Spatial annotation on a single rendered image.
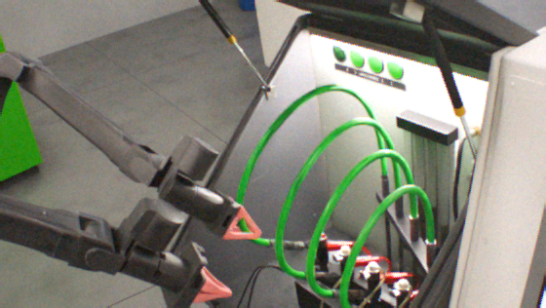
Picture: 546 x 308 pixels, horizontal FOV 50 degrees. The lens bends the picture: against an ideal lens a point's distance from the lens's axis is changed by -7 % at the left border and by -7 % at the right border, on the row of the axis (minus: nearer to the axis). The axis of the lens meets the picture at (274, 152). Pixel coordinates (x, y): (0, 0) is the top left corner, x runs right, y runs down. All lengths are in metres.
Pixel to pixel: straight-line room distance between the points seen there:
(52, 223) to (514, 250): 0.68
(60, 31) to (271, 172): 6.16
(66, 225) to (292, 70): 0.82
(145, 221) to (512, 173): 0.55
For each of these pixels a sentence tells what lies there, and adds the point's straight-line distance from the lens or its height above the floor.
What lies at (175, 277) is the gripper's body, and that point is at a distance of 0.97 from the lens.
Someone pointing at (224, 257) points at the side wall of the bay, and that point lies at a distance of 1.60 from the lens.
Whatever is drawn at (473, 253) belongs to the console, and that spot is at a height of 1.23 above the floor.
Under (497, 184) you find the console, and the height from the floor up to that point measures 1.36.
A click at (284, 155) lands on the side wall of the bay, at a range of 1.59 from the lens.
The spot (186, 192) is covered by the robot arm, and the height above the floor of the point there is 1.33.
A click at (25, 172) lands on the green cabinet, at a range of 4.55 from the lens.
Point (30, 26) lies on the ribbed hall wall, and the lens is 7.50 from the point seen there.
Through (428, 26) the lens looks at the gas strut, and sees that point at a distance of 0.84.
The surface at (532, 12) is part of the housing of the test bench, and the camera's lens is 1.32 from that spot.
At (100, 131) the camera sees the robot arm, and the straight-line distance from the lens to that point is 1.18.
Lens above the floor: 1.88
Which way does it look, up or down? 28 degrees down
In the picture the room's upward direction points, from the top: 9 degrees counter-clockwise
